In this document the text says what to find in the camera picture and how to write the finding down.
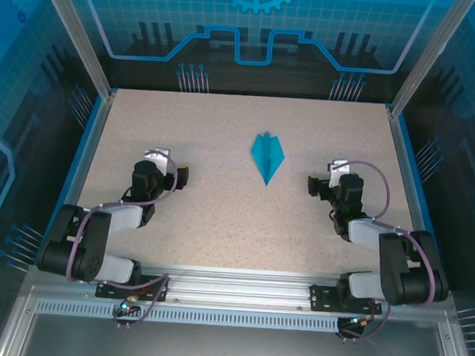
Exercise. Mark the aluminium frame post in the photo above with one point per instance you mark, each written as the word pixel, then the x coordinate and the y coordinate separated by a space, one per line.
pixel 430 56
pixel 81 35

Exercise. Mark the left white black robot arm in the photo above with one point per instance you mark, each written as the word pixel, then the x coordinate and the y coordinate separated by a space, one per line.
pixel 92 237

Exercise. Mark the aluminium frame beam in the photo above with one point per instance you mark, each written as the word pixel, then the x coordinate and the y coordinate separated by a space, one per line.
pixel 238 293

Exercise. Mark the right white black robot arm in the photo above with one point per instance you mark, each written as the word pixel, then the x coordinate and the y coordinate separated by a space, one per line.
pixel 401 268

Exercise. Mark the blue paper sheet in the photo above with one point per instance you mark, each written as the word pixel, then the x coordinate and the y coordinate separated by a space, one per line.
pixel 268 155

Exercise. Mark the aluminium side rail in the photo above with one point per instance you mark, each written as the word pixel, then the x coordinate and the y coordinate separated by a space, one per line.
pixel 409 188
pixel 83 168

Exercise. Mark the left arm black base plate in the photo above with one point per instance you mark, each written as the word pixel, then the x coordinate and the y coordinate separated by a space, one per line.
pixel 109 289

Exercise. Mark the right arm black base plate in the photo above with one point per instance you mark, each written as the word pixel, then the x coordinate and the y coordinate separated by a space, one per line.
pixel 323 298

